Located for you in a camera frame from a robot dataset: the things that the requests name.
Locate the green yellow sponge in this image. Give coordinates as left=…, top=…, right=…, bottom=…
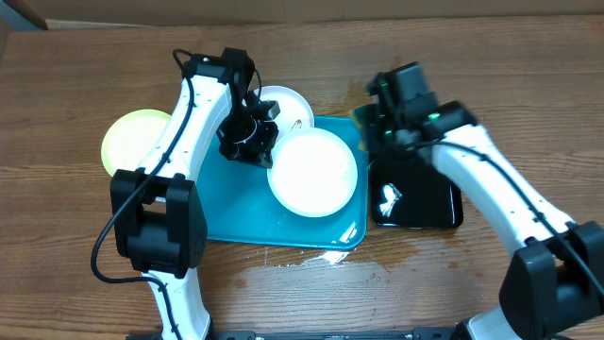
left=352, top=104, right=379, bottom=153

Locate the white plate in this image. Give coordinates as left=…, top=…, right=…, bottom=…
left=254, top=86, right=314, bottom=142
left=267, top=127, right=359, bottom=218

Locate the yellow plate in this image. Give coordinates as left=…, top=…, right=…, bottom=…
left=101, top=109, right=170, bottom=177

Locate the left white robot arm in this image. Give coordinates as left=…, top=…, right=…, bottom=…
left=91, top=48, right=278, bottom=339

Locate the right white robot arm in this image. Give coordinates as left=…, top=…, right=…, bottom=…
left=362, top=65, right=603, bottom=339

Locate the teal plastic tray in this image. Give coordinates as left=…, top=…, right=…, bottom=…
left=196, top=116, right=369, bottom=250

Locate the black water tray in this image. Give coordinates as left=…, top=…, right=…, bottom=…
left=369, top=153, right=463, bottom=229

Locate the cardboard backdrop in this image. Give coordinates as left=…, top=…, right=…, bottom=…
left=7, top=0, right=603, bottom=26

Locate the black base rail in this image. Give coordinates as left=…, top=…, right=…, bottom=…
left=126, top=325, right=473, bottom=340

